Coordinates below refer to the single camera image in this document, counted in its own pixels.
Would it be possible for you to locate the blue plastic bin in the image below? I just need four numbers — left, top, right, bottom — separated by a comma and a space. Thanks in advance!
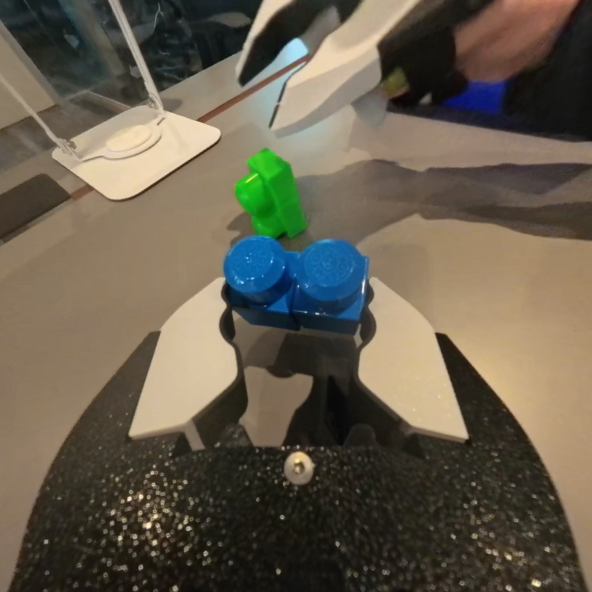
438, 80, 515, 113

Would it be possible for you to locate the green two-stud block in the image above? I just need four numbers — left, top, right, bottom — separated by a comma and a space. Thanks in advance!
234, 147, 310, 240

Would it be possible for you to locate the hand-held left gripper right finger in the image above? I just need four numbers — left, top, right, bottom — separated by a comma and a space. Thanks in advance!
354, 277, 469, 443

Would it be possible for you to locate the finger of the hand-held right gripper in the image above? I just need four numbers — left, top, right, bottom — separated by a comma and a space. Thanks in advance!
269, 0, 419, 131
235, 0, 344, 87

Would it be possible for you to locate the clear acrylic stand white base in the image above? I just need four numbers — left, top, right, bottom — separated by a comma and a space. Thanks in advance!
0, 0, 222, 201

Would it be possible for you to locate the person's right hand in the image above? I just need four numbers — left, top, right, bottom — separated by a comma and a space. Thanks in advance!
454, 0, 580, 85

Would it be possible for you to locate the blue single-stud block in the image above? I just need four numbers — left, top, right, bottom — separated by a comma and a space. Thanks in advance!
291, 238, 372, 337
223, 234, 302, 332

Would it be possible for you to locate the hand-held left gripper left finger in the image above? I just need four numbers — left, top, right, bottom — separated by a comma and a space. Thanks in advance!
128, 277, 251, 452

